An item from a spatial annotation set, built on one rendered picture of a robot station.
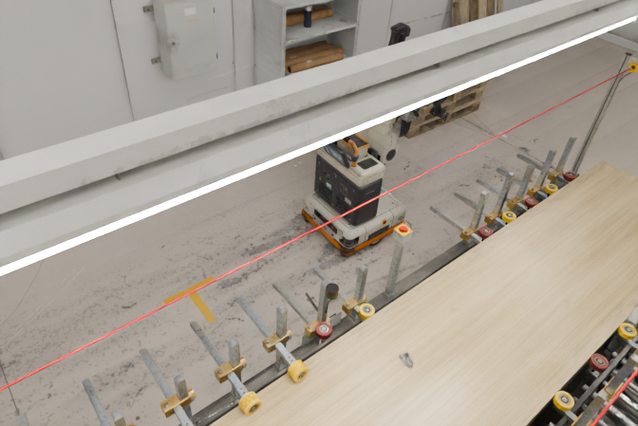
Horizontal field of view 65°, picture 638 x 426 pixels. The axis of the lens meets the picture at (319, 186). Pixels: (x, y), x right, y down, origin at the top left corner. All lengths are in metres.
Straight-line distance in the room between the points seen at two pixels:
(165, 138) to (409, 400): 1.77
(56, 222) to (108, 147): 0.15
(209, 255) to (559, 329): 2.55
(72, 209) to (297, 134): 0.48
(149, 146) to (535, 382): 2.14
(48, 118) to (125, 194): 3.38
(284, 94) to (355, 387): 1.61
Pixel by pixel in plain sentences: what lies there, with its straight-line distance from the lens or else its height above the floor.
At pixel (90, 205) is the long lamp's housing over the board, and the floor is 2.37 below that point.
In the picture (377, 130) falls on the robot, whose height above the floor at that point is 0.92.
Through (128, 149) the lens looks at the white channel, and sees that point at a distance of 0.95.
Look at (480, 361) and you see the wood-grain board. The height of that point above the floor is 0.90.
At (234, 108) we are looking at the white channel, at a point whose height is 2.46.
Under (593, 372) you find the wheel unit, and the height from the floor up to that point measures 0.82.
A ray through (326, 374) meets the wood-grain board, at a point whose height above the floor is 0.90.
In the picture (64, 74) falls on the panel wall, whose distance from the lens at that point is 4.23.
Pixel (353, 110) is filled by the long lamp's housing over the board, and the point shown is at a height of 2.37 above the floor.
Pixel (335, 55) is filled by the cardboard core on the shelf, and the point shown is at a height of 0.97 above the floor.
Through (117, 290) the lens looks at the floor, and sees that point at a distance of 4.04.
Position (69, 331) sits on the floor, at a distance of 3.91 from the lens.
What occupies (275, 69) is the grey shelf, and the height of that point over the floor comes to 0.97.
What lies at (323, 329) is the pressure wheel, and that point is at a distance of 2.55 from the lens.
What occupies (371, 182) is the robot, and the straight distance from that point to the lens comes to 3.77.
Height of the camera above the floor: 2.97
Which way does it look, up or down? 39 degrees down
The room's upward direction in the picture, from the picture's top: 5 degrees clockwise
